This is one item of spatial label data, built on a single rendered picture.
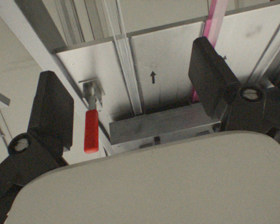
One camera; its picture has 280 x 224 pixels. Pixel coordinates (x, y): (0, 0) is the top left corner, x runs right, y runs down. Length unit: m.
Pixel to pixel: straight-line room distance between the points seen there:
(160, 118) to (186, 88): 0.07
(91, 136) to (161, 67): 0.14
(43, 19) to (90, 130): 0.13
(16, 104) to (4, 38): 0.67
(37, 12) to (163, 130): 0.24
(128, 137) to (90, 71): 0.13
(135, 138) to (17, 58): 2.02
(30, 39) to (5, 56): 2.09
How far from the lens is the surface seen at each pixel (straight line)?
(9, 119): 2.41
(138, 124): 0.32
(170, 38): 0.24
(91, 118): 0.22
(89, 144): 0.20
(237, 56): 0.31
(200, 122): 0.32
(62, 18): 0.51
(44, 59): 0.23
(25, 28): 0.21
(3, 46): 2.31
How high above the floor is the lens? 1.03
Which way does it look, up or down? 15 degrees up
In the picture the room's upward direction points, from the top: 168 degrees clockwise
